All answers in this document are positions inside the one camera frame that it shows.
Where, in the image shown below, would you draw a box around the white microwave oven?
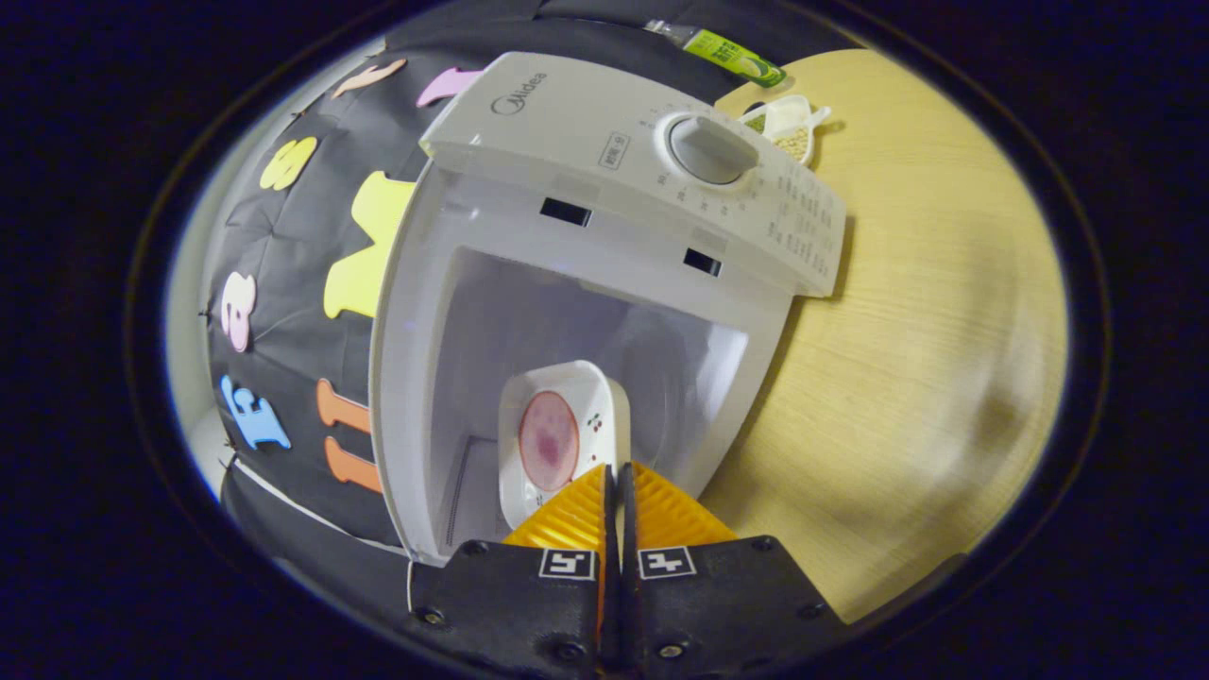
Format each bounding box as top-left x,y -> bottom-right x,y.
368,52 -> 848,568

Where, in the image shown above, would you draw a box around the white rectangular food tray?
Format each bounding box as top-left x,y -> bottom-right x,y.
498,360 -> 631,530

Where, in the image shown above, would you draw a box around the pink ham slice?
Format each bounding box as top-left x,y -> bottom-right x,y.
519,391 -> 580,492

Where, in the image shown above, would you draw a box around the white divided dish of beans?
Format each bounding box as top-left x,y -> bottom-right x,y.
740,94 -> 832,166

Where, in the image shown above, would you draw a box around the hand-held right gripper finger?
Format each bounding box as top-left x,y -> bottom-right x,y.
408,463 -> 620,680
619,461 -> 851,680

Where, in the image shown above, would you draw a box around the green drink bottle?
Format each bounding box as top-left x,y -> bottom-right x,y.
647,19 -> 788,89

